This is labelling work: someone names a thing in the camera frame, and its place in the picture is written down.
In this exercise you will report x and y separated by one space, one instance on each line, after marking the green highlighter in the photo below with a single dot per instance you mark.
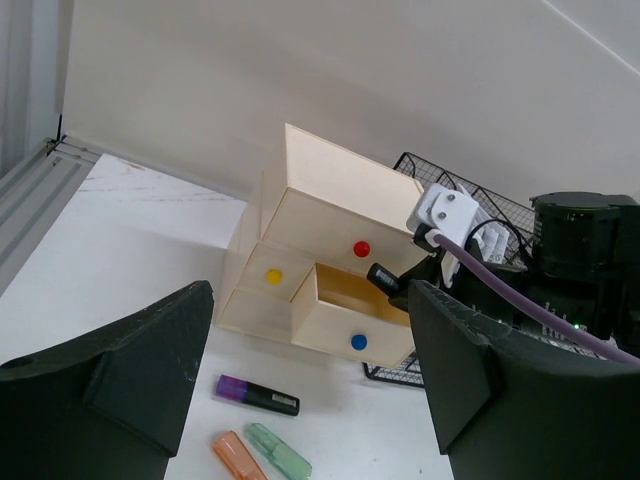
279 454

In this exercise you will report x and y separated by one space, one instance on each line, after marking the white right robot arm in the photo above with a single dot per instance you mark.
583 267

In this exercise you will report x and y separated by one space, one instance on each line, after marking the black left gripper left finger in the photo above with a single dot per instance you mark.
109 404

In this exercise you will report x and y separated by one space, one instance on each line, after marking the aluminium rail frame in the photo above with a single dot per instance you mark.
41 166

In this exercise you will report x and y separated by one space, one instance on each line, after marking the white instruction booklet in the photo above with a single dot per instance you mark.
492 236

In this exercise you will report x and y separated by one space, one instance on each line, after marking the cream wooden drawer cabinet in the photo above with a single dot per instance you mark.
295 269

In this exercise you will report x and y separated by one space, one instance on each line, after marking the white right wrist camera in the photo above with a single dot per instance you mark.
446 213

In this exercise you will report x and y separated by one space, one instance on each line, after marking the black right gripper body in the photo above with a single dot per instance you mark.
429 269

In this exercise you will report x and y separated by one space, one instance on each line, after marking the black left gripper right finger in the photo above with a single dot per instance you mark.
505 405

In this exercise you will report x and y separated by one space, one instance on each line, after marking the yellow black highlighter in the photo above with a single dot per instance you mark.
383 279

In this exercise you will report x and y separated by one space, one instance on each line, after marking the purple black highlighter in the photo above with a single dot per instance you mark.
245 392

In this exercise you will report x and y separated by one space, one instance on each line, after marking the orange highlighter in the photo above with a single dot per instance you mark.
236 457

